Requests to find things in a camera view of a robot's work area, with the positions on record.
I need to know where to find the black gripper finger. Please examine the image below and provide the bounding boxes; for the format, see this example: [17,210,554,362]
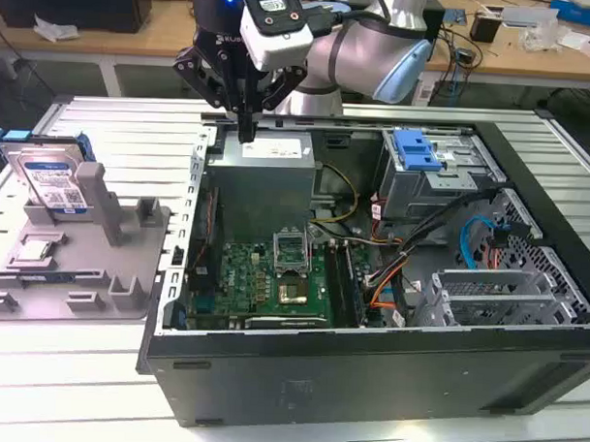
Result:
[169,45,252,143]
[246,62,309,145]

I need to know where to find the hard disk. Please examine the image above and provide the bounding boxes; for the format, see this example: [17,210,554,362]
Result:
[0,127,97,223]

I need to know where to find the blue data wire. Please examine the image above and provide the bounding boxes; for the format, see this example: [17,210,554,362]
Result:
[459,214,500,272]

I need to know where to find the orange red power wire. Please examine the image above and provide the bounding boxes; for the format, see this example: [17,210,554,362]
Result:
[481,220,514,273]

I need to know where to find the silver disk bay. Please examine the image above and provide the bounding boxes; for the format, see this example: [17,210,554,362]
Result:
[415,266,590,334]

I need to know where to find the wooden desk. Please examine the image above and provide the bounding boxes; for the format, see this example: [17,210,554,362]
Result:
[0,0,284,105]
[420,11,590,92]

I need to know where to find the grey power supply unit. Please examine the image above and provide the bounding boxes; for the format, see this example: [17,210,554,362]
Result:
[204,128,324,233]

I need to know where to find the large black box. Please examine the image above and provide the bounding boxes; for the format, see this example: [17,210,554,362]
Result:
[0,0,153,36]

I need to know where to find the blue plastic drive latch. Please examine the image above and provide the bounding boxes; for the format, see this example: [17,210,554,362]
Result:
[391,129,448,174]

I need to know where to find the crumpled white paper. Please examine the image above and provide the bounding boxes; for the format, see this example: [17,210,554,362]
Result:
[32,13,83,45]

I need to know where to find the silver drive cage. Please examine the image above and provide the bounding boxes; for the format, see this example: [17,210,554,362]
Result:
[377,129,511,228]

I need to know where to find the metal socket cover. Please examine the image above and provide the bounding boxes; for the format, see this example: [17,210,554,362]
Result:
[271,224,311,276]

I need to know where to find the green motherboard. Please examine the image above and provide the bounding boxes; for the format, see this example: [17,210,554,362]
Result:
[184,234,373,332]

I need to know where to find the CPU socket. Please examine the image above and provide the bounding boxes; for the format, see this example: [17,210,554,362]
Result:
[275,272,314,308]

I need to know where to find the small brown box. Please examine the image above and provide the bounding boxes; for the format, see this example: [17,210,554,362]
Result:
[469,11,503,44]

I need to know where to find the green RAM stick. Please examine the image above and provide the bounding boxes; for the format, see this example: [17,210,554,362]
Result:
[18,268,81,285]
[338,241,372,328]

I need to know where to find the grey parts rack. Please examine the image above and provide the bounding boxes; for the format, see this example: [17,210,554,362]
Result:
[0,157,174,329]

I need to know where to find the black graphics card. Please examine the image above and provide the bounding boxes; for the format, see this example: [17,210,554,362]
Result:
[245,313,329,330]

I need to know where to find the silver CPU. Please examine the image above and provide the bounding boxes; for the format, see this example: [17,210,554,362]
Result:
[12,242,52,265]

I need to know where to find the clear plastic bags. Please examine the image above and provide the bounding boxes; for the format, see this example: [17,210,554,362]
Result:
[518,15,574,52]

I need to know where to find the black PC case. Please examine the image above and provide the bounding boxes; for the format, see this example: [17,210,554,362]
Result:
[133,110,590,442]

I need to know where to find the blue cardboard box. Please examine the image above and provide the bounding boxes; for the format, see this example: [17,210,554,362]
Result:
[548,0,590,27]

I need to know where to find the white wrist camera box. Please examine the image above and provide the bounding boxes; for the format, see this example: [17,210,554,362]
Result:
[237,0,317,74]

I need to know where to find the black camera cable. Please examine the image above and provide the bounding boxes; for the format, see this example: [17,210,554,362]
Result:
[305,1,386,40]

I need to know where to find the yellow black wire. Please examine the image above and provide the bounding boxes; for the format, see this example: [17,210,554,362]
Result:
[308,163,361,229]

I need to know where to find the black wire bundle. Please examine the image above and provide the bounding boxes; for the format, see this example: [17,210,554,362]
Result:
[364,182,501,297]

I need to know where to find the orange yellow wire bundle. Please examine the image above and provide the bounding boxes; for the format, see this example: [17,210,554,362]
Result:
[363,260,407,313]

